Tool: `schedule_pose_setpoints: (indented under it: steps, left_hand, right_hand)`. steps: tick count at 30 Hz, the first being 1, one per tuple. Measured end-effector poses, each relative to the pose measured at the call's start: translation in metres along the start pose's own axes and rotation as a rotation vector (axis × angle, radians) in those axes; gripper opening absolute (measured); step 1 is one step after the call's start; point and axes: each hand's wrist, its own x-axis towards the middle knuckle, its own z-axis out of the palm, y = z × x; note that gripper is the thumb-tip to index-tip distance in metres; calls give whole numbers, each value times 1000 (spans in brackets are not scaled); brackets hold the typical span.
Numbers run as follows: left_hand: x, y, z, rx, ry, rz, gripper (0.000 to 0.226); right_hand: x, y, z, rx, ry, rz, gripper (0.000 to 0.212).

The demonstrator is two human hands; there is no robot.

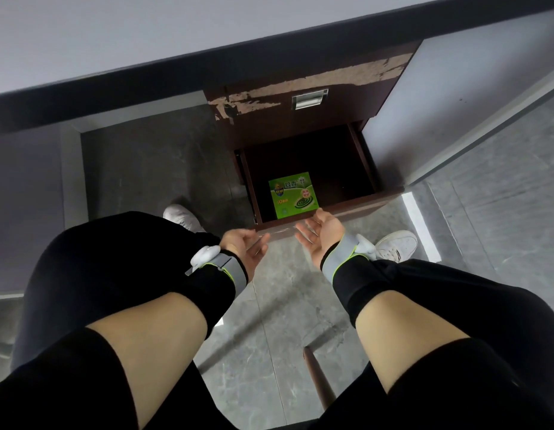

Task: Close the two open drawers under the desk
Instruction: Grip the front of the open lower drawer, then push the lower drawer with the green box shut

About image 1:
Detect silver recessed drawer handle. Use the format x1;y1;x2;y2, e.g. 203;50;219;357
291;89;329;111

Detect green cardboard box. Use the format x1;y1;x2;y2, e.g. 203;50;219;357
268;172;320;220

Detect person's white left shoe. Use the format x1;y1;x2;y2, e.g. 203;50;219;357
163;204;207;234

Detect brown wooden chair leg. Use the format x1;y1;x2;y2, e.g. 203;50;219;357
302;346;337;411

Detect person's left hand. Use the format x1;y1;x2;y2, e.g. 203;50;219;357
220;228;271;283

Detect person's left forearm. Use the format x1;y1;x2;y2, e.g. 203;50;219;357
86;249;249;430

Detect person's right hand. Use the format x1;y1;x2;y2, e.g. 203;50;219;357
295;208;347;268

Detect white round wrist tracker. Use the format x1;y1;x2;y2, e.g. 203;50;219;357
185;245;222;277
354;234;377;261

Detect person's white shoe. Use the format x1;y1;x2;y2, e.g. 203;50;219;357
163;204;207;234
373;230;419;264

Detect open brown wooden drawer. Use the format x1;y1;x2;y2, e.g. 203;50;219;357
234;122;405;234

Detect grey desk with black edge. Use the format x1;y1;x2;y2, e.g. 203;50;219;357
0;0;554;305

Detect person's white right shoe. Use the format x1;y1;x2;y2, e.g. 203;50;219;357
373;230;419;264

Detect grey wristband with green edge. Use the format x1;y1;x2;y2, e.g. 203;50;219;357
204;249;249;299
321;234;370;285

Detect brown drawer front with peeling veneer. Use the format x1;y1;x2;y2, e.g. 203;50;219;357
203;40;423;150

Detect person's right forearm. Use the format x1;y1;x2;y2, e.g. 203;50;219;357
321;254;484;395

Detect person's black trousers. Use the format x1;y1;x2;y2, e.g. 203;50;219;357
0;211;554;430

